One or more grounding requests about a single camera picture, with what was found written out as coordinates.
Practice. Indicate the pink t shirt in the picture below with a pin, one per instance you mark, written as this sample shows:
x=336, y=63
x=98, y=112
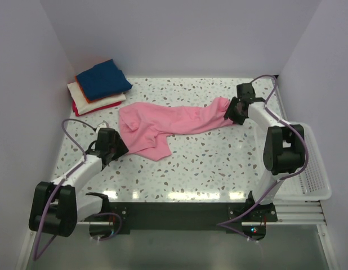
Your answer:
x=144, y=127

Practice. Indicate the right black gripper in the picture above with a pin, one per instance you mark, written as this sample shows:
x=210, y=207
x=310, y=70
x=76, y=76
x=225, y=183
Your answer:
x=229, y=113

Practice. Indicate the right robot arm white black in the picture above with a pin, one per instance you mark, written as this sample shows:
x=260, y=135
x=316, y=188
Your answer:
x=285, y=152

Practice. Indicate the white plastic laundry basket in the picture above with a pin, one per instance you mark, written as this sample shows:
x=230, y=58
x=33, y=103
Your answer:
x=311, y=185

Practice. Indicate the red folded t shirt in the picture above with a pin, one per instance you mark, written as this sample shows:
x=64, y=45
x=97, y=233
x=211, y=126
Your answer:
x=84, y=112

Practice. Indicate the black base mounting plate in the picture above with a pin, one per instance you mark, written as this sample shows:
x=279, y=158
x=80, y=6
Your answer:
x=172, y=216

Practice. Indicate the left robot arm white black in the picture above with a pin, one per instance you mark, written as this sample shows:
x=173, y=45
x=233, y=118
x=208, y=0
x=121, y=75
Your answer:
x=56, y=208

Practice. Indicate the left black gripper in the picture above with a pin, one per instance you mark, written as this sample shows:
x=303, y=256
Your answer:
x=121, y=148

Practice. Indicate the orange folded t shirt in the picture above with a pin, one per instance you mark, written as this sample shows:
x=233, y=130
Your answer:
x=82, y=91

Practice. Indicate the blue folded t shirt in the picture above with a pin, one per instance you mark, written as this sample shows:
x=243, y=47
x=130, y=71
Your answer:
x=103, y=80

